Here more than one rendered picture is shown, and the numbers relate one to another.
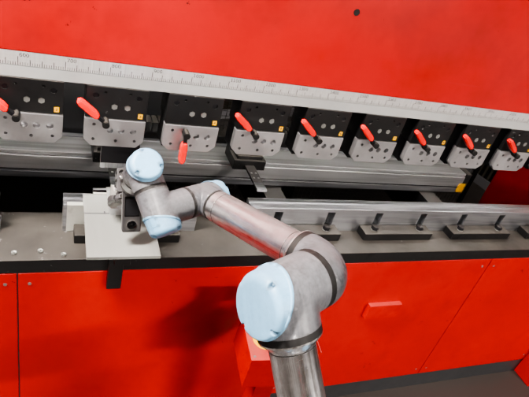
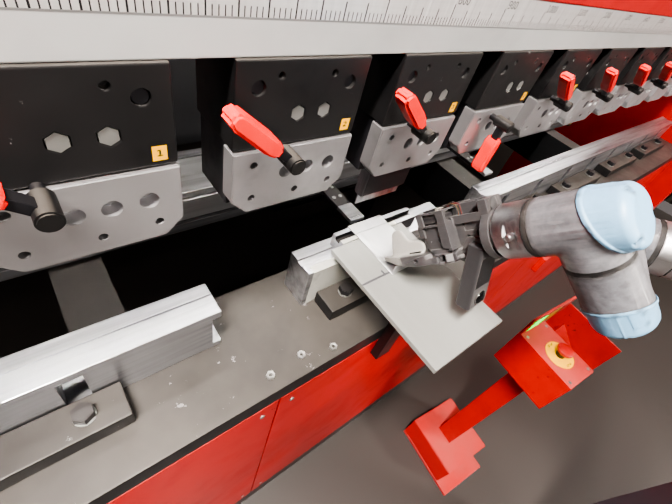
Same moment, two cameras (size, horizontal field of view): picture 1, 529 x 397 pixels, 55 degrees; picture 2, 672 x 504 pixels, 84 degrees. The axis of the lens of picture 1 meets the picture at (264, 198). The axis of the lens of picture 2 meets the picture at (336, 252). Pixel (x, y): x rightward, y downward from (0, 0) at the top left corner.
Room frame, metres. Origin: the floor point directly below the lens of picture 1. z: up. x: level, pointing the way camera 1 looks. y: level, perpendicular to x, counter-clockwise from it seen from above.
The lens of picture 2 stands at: (0.69, 0.67, 1.46)
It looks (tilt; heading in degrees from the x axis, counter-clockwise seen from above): 45 degrees down; 337
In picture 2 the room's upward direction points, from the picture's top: 19 degrees clockwise
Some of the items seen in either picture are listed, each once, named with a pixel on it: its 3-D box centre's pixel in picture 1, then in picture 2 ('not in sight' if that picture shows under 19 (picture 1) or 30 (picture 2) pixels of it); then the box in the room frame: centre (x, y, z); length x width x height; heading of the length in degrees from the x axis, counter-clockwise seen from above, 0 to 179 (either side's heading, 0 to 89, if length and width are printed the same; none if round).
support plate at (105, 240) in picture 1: (120, 224); (414, 286); (1.05, 0.35, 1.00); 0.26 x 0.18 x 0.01; 28
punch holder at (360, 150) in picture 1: (371, 133); (615, 75); (1.54, -0.27, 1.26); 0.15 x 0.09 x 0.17; 118
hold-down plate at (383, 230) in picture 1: (395, 232); (574, 183); (1.60, -0.50, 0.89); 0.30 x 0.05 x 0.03; 118
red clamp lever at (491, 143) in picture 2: (183, 146); (488, 143); (1.20, 0.25, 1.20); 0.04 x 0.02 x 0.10; 28
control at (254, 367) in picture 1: (276, 343); (558, 350); (1.04, -0.16, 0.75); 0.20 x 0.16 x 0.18; 111
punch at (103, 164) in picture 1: (120, 153); (384, 174); (1.19, 0.42, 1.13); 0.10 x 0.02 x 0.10; 118
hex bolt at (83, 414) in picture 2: not in sight; (83, 413); (0.90, 0.84, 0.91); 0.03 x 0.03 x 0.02
